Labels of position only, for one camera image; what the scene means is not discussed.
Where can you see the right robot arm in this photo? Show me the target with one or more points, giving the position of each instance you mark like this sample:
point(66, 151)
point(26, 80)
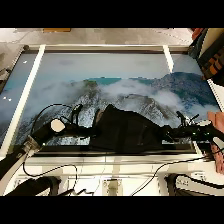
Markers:
point(203, 132)

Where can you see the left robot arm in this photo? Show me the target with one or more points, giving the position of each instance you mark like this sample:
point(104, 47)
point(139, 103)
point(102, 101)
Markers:
point(41, 135)

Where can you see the pink garment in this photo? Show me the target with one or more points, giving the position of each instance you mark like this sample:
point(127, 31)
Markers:
point(218, 124)

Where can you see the dark grey garment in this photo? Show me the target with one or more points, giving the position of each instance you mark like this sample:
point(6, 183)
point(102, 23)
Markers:
point(197, 46)

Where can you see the black orange striped garment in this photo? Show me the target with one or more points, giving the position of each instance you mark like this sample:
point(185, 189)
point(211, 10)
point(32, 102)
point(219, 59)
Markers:
point(215, 61)

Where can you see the red garment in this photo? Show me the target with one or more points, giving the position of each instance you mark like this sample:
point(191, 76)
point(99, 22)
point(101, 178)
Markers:
point(197, 32)

